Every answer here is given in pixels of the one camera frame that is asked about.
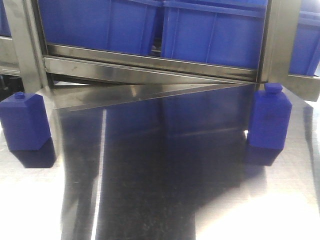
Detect stainless steel shelf rack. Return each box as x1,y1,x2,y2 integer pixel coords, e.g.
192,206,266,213
0,0,320,101

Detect blue plastic bin left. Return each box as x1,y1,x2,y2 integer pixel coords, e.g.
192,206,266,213
38,0,163,56

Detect blue plastic bin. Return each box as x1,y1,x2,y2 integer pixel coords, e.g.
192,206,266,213
38,0,163,56
289,11,320,77
161,0,266,69

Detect blue plastic bin middle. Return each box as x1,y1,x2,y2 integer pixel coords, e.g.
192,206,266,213
161,0,266,69

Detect blue plastic bin far right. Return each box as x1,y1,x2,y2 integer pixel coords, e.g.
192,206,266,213
289,11,320,77

